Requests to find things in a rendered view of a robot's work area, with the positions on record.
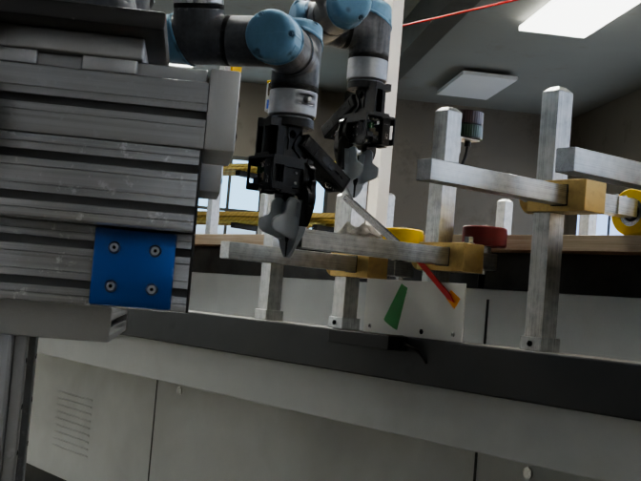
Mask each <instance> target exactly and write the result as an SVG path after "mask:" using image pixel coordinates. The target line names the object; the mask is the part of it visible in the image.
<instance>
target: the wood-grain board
mask: <svg viewBox="0 0 641 481"><path fill-rule="evenodd" d="M531 239H532V235H507V247H506V248H502V249H496V248H491V252H499V253H530V252H531ZM222 241H235V242H243V243H252V244H259V245H263V243H264V234H196V237H195V246H220V245H221V242H222ZM452 242H462V235H453V238H452ZM562 254H592V255H638V256H641V236H632V235H563V247H562Z"/></svg>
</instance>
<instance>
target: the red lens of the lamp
mask: <svg viewBox="0 0 641 481"><path fill-rule="evenodd" d="M459 111H460V112H461V113H462V122H472V123H478V124H481V125H482V126H484V115H485V114H484V113H482V112H478V111H472V110H459Z"/></svg>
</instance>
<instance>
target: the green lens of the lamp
mask: <svg viewBox="0 0 641 481"><path fill-rule="evenodd" d="M483 128H484V127H483V126H480V125H475V124H465V123H462V127H461V136H474V137H478V138H480V139H481V140H482V139H483Z"/></svg>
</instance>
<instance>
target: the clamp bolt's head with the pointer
mask: <svg viewBox="0 0 641 481"><path fill-rule="evenodd" d="M417 264H418V265H419V266H420V267H421V268H422V270H423V271H424V272H425V274H426V275H427V276H428V277H429V278H430V280H432V281H433V282H434V283H435V284H436V286H437V287H438V288H439V289H440V290H441V292H442V293H443V294H444V295H445V297H446V298H447V299H448V300H450V301H452V302H454V300H453V298H452V296H451V294H450V293H449V292H448V291H447V289H446V288H445V287H444V286H443V285H442V283H441V282H440V281H439V280H438V279H437V277H436V276H435V275H434V274H433V273H432V272H431V270H430V269H429V268H428V267H427V266H426V265H425V263H421V262H417Z"/></svg>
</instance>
